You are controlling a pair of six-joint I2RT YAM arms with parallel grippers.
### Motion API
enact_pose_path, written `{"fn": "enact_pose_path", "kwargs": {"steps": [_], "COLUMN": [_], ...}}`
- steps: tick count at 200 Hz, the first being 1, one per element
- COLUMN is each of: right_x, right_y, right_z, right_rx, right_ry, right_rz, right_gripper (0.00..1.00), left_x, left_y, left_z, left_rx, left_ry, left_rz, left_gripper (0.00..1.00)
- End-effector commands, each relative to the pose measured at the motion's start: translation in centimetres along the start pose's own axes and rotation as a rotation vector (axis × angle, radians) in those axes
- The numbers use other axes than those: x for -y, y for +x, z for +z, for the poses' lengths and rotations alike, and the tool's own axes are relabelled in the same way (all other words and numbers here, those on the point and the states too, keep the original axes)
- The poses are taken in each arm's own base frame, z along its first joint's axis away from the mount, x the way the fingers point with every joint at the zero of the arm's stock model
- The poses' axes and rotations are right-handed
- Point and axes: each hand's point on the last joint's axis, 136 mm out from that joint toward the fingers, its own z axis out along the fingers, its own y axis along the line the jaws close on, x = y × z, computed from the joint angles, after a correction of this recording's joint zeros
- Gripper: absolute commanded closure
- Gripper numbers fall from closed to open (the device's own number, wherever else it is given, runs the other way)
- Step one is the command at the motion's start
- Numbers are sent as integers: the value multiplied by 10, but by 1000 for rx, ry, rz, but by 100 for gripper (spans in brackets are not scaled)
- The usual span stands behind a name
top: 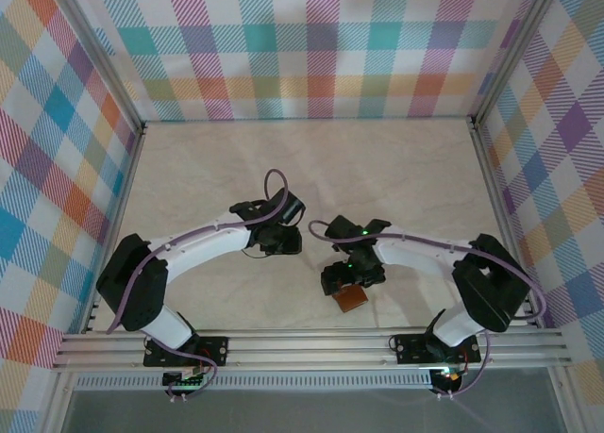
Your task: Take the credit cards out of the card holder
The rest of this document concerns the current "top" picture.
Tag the brown leather card holder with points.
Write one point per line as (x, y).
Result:
(354, 302)

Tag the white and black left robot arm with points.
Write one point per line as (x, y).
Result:
(198, 249)

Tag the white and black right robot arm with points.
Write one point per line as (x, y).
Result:
(415, 258)

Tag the aluminium frame rail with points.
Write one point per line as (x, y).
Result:
(307, 348)

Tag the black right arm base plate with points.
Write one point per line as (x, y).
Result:
(410, 348)

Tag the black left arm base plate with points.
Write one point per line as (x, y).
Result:
(214, 350)

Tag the aluminium side rail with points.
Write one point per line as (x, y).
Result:
(123, 192)
(502, 216)

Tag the aluminium frame leg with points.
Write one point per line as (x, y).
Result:
(55, 404)
(566, 404)

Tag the aluminium frame post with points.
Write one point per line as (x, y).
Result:
(101, 51)
(515, 51)

